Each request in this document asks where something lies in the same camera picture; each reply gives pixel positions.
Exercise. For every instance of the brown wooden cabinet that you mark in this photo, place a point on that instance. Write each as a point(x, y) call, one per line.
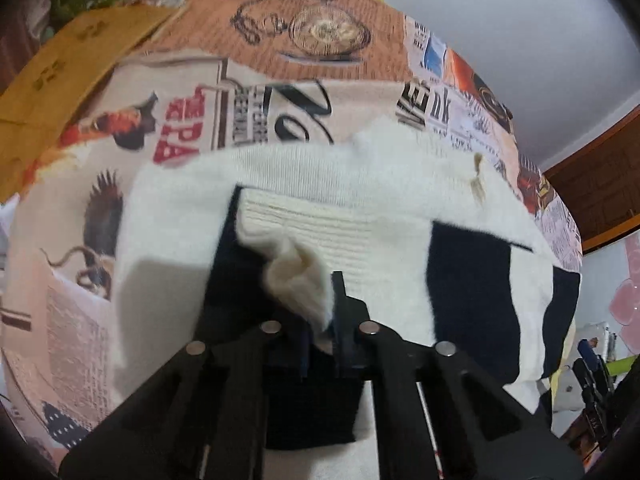
point(595, 185)

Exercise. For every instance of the brown cardboard box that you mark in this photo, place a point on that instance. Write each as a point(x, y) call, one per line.
point(55, 80)

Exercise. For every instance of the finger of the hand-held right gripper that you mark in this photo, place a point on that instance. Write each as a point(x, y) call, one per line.
point(589, 360)

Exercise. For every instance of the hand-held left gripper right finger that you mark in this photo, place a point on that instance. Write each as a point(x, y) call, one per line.
point(341, 340)

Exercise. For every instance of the pink flower wall sticker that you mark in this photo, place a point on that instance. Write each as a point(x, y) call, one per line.
point(627, 300)

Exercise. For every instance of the newspaper print tablecloth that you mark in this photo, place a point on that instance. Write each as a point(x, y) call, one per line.
point(280, 40)

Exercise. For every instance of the white and navy knit sweater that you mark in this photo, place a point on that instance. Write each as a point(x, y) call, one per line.
point(360, 195)

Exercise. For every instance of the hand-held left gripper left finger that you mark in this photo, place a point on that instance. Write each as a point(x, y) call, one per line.
point(302, 355)

